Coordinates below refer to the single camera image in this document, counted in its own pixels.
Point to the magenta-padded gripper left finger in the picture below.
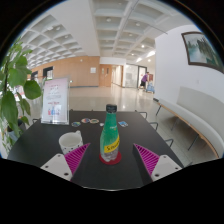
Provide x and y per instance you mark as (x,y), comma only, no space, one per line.
(75,160)

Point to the green leafy potted plant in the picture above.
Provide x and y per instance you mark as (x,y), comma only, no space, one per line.
(13,76)

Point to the ceiling lights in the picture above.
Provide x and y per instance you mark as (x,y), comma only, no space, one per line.
(108,19)

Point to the person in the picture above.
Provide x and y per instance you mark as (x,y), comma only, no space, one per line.
(144,79)

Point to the framed landscape picture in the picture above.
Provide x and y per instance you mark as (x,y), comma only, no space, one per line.
(203,51)

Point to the long white wall bench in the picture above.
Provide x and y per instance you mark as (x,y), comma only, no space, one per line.
(200,120)

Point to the clear acrylic sign stand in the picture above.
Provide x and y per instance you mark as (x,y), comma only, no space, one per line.
(56,100)

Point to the white polka dot mug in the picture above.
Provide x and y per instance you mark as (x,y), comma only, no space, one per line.
(70,141)

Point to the green plastic drink bottle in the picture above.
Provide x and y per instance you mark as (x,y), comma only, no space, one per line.
(110,133)

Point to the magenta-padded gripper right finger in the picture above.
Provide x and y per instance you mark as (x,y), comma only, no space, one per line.
(150,160)

